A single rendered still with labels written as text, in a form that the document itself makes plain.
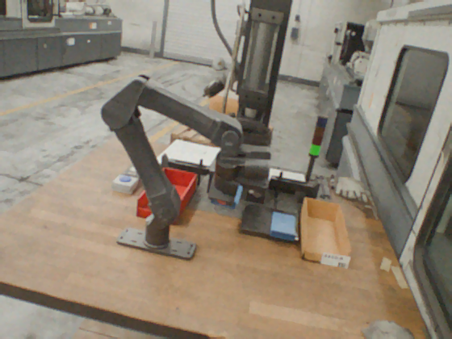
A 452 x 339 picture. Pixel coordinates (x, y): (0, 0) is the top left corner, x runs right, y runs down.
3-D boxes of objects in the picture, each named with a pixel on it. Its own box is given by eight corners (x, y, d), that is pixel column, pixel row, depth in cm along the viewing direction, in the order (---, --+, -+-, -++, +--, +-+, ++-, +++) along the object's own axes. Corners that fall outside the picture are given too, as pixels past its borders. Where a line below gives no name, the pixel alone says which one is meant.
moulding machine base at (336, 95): (316, 90, 933) (325, 52, 895) (356, 98, 920) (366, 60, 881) (320, 166, 432) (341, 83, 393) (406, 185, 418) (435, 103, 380)
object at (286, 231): (269, 238, 104) (271, 229, 103) (273, 212, 118) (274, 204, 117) (294, 243, 104) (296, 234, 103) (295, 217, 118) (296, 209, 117)
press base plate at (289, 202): (137, 204, 120) (138, 196, 119) (179, 153, 166) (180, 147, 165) (336, 245, 115) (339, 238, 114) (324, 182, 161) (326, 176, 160)
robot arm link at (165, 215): (177, 192, 96) (155, 190, 96) (173, 209, 88) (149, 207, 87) (174, 213, 98) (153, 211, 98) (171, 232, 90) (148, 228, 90)
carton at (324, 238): (300, 261, 101) (307, 238, 98) (299, 217, 124) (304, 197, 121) (346, 270, 100) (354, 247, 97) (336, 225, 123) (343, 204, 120)
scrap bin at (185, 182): (136, 216, 108) (136, 198, 105) (162, 182, 130) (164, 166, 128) (175, 225, 107) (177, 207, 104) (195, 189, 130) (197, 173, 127)
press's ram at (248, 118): (211, 145, 121) (223, 52, 109) (223, 124, 144) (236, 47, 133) (265, 156, 119) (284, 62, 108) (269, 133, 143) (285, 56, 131)
